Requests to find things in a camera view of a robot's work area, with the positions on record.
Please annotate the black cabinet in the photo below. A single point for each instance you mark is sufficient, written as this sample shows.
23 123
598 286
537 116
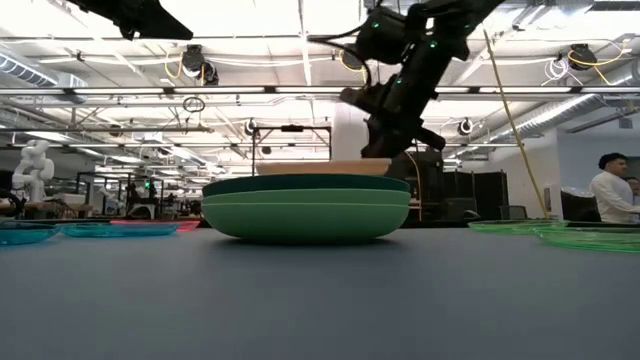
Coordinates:
475 195

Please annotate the large light green plate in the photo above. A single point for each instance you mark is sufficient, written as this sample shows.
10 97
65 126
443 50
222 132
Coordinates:
305 197

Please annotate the transparent blue small plate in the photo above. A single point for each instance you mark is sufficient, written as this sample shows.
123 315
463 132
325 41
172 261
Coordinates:
25 234
120 231

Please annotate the black office chair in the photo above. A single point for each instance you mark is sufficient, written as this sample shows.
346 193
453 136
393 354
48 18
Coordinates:
577 205

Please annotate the black gantry frame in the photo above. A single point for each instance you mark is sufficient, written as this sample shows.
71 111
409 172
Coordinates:
292 128

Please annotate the transparent pink small plate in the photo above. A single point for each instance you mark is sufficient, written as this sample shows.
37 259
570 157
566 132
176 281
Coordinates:
190 226

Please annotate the large dark green plate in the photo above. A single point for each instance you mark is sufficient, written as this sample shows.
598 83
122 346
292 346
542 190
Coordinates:
300 182

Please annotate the distant robot workstation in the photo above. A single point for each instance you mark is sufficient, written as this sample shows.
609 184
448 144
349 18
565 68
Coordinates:
135 200

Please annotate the cream plastic plate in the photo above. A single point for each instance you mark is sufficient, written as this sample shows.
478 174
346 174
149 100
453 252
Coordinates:
320 167

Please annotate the white robot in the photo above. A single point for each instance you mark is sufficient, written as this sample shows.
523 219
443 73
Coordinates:
32 170

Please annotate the black computer tower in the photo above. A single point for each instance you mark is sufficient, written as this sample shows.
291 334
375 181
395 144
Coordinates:
425 190

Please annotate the transparent green small plate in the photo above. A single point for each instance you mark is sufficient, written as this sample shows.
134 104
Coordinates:
590 241
500 227

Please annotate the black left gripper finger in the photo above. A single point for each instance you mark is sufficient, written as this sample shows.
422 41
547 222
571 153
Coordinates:
160 22

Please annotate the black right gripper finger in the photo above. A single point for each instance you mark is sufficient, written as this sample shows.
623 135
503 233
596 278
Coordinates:
385 142

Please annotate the white building pillar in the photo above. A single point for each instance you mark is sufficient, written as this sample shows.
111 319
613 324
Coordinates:
350 145

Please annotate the light green bowl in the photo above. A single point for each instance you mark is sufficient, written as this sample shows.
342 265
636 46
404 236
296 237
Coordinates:
305 225

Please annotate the silver ventilation duct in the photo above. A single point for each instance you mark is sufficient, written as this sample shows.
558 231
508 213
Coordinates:
565 112
30 72

